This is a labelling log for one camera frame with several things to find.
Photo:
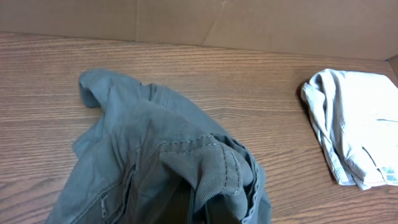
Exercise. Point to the folded beige shorts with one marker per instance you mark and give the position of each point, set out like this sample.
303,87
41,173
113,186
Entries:
354,116

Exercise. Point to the grey shorts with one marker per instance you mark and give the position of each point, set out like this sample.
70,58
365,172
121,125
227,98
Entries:
156,157

